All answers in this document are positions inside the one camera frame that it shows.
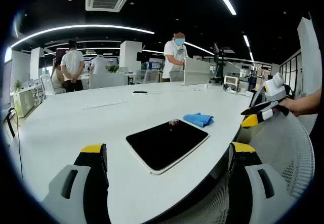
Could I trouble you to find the white low cabinet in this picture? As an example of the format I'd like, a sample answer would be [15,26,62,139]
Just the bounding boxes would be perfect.
[12,84,42,118]

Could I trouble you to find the black floor cable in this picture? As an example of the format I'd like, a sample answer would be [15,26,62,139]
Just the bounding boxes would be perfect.
[9,107,25,179]

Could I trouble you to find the white desk partition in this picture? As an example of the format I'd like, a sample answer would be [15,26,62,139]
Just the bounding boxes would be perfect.
[183,56,211,86]

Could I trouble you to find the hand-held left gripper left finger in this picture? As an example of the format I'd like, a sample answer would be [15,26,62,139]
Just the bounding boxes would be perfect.
[42,143,112,224]

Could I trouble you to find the long curved ceiling light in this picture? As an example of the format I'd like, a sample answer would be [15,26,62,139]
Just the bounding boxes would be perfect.
[11,25,155,48]

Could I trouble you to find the white office chair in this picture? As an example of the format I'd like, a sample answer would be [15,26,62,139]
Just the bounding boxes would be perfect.
[39,73,57,100]

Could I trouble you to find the white divider panel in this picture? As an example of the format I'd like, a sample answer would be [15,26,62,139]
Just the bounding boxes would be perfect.
[89,73,125,90]

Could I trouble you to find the blue cleaning cloth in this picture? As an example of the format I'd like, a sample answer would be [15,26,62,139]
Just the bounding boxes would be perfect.
[183,112,215,128]

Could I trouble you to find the black tablet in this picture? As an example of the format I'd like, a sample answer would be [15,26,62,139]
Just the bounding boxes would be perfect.
[126,119,210,175]

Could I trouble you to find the short ceiling light strip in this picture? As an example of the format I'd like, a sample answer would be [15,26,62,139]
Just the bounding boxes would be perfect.
[242,35,255,63]

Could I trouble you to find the white box device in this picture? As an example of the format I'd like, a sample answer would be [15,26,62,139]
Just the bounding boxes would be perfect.
[224,76,240,91]

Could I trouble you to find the slanted ceiling light strip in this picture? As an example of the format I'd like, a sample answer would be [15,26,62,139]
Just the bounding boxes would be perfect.
[184,41,215,56]

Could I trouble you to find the mesh office chair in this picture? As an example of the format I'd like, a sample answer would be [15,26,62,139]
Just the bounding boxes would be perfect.
[161,117,316,224]

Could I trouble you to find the black monitor on stand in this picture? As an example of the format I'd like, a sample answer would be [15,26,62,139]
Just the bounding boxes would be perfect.
[213,42,230,83]

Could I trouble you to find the person's right hand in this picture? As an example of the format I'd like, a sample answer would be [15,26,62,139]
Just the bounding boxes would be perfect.
[280,97,305,118]

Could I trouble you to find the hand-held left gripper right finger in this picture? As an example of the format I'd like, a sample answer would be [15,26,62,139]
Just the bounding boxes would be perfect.
[227,141,297,224]

